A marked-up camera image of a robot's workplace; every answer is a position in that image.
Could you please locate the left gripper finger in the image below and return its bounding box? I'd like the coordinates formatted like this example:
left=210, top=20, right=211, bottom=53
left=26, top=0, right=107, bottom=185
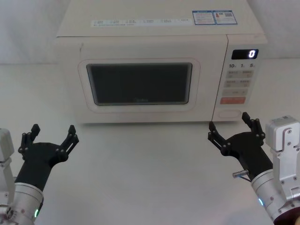
left=18, top=123, right=41, bottom=161
left=55, top=124, right=80, bottom=164

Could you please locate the white table cloth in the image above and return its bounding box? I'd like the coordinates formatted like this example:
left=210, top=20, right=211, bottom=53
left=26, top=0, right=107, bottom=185
left=0, top=62, right=300, bottom=225

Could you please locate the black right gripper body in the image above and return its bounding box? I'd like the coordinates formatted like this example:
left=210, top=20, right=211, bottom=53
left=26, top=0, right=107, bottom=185
left=224, top=131, right=274, bottom=183

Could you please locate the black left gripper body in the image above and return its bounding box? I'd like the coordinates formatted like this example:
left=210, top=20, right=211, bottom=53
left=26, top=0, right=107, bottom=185
left=14, top=142, right=66, bottom=192

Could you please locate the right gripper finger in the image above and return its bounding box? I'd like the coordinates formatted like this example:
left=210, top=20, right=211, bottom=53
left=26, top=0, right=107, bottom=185
left=241, top=112, right=266, bottom=147
left=207, top=121, right=233, bottom=157

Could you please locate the cream microwave oven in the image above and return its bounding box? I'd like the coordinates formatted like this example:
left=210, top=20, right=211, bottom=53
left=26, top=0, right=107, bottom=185
left=56, top=0, right=269, bottom=124

